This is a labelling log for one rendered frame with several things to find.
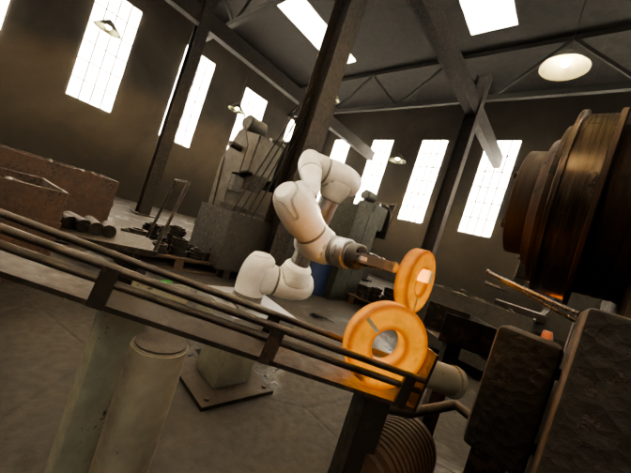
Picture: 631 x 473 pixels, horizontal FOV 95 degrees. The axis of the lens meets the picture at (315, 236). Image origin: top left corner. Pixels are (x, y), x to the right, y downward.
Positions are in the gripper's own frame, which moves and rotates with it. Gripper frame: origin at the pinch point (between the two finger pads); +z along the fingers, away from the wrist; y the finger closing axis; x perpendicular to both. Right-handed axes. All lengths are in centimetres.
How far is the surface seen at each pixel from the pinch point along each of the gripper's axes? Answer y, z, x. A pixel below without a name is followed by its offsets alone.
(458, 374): 7.1, 15.5, -16.1
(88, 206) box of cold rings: 4, -373, -27
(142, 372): 43, -32, -34
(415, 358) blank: 15.0, 9.9, -14.8
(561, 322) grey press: -313, 23, -8
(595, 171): -3.0, 26.9, 27.8
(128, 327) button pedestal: 42, -49, -32
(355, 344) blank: 24.8, 3.1, -14.5
